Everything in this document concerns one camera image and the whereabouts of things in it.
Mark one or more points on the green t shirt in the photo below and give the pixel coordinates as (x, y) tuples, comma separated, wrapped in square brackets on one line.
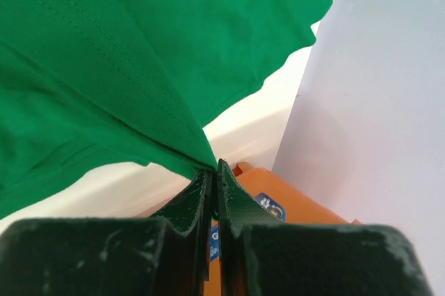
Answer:
[(86, 83)]

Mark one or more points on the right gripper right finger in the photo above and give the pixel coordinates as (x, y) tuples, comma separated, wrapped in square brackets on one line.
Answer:
[(250, 244)]

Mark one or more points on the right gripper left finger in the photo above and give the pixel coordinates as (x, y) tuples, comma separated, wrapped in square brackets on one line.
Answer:
[(183, 262)]

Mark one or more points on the orange plastic basket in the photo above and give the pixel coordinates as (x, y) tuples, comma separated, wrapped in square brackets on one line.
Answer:
[(276, 196)]

